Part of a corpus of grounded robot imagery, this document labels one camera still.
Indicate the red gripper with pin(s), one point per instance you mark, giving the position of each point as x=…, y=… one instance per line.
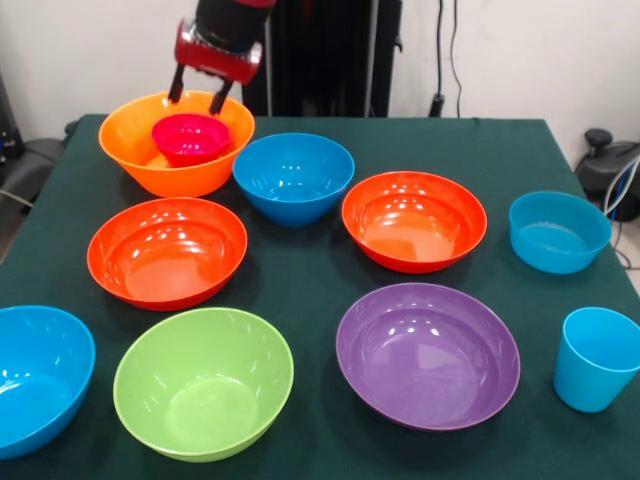
x=215, y=62

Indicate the small pink bowl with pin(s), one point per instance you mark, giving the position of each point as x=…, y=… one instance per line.
x=192, y=140

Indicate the large orange bowl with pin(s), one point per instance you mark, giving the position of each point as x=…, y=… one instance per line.
x=130, y=145

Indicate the medium blue bowl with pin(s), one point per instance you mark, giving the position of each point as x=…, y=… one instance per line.
x=294, y=172

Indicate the red-orange bowl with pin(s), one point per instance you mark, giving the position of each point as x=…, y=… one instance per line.
x=415, y=220
x=170, y=250

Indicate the dark green table cloth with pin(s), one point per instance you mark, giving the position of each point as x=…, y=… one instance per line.
x=450, y=145

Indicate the green bowl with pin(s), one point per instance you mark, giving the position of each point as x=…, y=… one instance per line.
x=202, y=385

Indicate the large blue bowl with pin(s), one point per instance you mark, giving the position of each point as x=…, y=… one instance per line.
x=40, y=380

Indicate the purple bowl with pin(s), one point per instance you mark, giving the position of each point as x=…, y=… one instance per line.
x=427, y=360

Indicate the low blue ridged bowl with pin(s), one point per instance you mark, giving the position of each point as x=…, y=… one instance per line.
x=555, y=235

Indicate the blue cup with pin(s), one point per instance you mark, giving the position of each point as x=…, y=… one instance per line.
x=590, y=370

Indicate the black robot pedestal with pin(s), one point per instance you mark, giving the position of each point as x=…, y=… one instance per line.
x=325, y=60

